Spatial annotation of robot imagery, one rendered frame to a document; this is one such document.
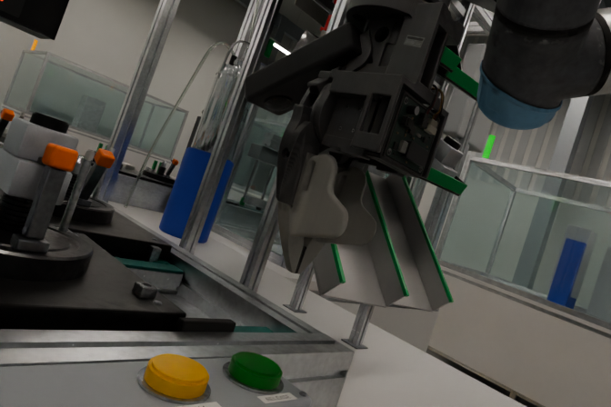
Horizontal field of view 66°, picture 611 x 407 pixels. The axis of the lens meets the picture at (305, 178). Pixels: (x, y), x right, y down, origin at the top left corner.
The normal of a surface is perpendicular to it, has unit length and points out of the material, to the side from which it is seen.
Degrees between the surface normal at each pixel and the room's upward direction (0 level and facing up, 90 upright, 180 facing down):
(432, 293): 90
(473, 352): 90
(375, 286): 45
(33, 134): 90
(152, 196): 90
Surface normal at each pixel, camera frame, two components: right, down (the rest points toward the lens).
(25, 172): 0.69, 0.22
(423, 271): -0.75, -0.28
